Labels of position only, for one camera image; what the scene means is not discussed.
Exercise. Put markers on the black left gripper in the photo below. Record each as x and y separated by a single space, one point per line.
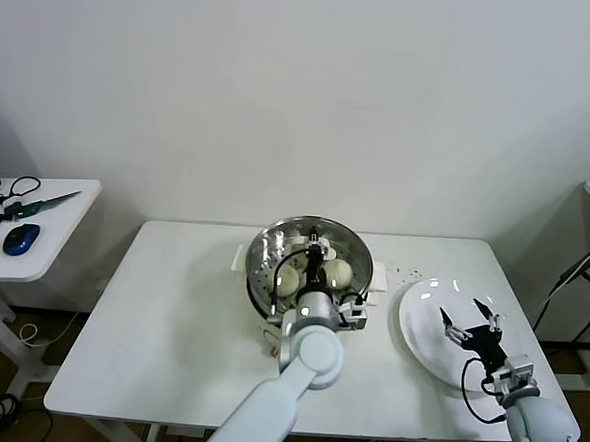
316 275

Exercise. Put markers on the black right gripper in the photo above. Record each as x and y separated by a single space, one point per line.
485 348

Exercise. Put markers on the pleated white steamed baozi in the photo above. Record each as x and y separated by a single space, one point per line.
286 283

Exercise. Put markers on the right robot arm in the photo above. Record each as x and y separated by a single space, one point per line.
542 431

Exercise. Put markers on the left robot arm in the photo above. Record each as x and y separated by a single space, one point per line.
317 352

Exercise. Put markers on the perforated steel steamer basket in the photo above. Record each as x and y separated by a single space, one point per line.
237 262

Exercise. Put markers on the round white plate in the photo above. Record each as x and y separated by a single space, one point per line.
418 329

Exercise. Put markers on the scattered brown crumbs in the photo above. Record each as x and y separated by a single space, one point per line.
412 273

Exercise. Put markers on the white side table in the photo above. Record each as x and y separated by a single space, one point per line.
58 236

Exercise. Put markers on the long green pointed tool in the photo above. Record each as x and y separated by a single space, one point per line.
40 206

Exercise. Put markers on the blue computer mouse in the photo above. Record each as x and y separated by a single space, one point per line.
21 239

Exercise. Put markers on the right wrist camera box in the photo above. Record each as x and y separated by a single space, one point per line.
514 369

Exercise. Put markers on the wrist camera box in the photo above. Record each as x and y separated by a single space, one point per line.
514 369
354 315

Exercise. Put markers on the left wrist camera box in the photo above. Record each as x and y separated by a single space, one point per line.
354 315

